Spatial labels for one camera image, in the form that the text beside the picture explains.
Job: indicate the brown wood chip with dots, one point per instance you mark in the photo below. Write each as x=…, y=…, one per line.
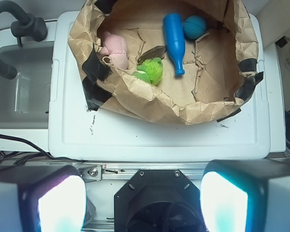
x=155, y=52

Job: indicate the pink plush bunny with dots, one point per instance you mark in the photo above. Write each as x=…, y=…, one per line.
x=115, y=47

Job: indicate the metal corner bracket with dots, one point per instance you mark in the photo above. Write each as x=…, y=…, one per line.
x=92, y=174

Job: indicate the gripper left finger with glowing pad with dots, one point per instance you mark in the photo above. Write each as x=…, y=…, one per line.
x=41, y=199

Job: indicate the brown paper bag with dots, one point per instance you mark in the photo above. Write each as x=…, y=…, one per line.
x=220, y=68

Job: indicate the black octagonal mount plate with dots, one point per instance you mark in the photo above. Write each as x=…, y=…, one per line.
x=158, y=201

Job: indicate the black faucet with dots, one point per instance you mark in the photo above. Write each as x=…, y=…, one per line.
x=26, y=25

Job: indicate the green plush toy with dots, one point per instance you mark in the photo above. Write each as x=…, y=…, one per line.
x=150, y=71

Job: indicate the blue plastic bottle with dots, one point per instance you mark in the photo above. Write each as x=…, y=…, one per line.
x=175, y=41

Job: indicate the aluminium extrusion rail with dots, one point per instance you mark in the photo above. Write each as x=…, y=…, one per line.
x=125, y=170

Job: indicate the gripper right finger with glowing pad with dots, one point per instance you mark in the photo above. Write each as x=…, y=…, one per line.
x=246, y=195

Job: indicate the blue textured ball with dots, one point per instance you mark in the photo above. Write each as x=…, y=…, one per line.
x=194, y=27

